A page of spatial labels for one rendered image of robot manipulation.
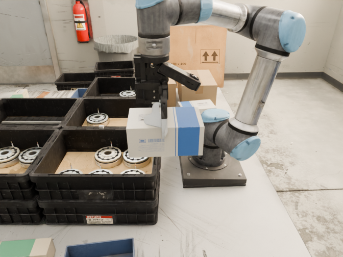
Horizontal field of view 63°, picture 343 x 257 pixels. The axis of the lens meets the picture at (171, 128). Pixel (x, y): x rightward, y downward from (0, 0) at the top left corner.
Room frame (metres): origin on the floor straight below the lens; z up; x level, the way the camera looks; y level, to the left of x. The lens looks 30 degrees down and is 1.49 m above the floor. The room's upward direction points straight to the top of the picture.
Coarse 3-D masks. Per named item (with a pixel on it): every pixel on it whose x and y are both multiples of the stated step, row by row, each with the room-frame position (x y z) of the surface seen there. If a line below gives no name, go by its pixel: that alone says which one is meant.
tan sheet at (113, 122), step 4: (112, 120) 1.22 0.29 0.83; (116, 120) 1.22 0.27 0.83; (120, 120) 1.22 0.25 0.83; (124, 120) 1.22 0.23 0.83; (84, 124) 1.18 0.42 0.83; (108, 124) 1.18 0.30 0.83; (112, 124) 1.18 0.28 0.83; (116, 124) 1.18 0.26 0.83; (120, 124) 1.18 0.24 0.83; (124, 124) 1.18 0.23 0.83
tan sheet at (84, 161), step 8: (72, 152) 0.94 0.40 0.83; (80, 152) 0.94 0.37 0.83; (88, 152) 0.94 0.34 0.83; (64, 160) 0.89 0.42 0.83; (72, 160) 0.89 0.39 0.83; (80, 160) 0.89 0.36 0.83; (88, 160) 0.89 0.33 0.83; (152, 160) 0.89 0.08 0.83; (64, 168) 0.84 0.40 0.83; (72, 168) 0.84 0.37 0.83; (80, 168) 0.84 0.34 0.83; (88, 168) 0.84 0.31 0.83; (96, 168) 0.84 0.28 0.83; (104, 168) 0.84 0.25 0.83; (112, 168) 0.84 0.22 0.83; (120, 168) 0.84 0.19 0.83; (128, 168) 0.84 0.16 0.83; (144, 168) 0.84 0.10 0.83
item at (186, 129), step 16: (144, 112) 0.71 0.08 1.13; (160, 112) 0.71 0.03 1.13; (176, 112) 0.71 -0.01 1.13; (192, 112) 0.71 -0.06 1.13; (128, 128) 0.61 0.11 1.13; (144, 128) 0.62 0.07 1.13; (160, 128) 0.62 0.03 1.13; (176, 128) 0.62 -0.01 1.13; (192, 128) 0.62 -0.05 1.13; (128, 144) 0.61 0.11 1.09; (144, 144) 0.62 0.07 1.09; (160, 144) 0.62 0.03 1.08; (176, 144) 0.62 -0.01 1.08; (192, 144) 0.62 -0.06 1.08
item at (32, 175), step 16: (64, 128) 0.97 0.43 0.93; (80, 128) 0.97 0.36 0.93; (96, 128) 0.97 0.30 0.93; (112, 128) 0.97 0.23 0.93; (32, 176) 0.67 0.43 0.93; (48, 176) 0.67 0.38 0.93; (64, 176) 0.67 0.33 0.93; (80, 176) 0.67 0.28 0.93; (96, 176) 0.67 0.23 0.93; (112, 176) 0.67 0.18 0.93; (128, 176) 0.67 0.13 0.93; (144, 176) 0.67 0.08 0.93
